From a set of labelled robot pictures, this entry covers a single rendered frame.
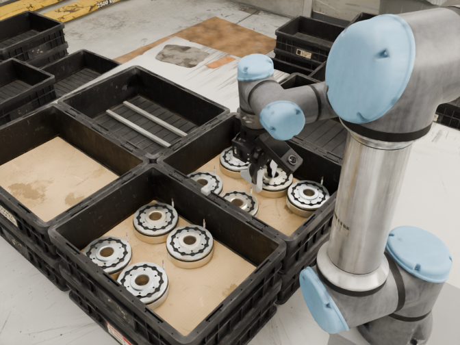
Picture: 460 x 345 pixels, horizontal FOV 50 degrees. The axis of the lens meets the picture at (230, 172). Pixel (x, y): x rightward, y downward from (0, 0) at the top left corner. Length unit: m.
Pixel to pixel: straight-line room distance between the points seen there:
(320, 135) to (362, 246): 0.76
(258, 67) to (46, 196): 0.62
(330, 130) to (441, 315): 0.64
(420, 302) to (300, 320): 0.33
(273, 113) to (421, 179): 0.78
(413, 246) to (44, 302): 0.82
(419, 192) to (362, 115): 0.99
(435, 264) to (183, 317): 0.47
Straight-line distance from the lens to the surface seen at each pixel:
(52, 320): 1.22
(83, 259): 1.00
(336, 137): 1.48
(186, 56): 2.14
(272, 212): 1.20
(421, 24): 0.61
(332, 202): 1.11
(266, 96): 0.96
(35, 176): 1.38
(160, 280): 1.03
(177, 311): 1.02
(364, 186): 0.69
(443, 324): 1.13
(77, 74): 2.76
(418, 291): 0.91
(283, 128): 0.94
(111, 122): 1.53
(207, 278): 1.06
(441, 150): 1.76
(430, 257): 0.91
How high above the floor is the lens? 1.67
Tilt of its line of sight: 40 degrees down
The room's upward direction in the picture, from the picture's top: 2 degrees clockwise
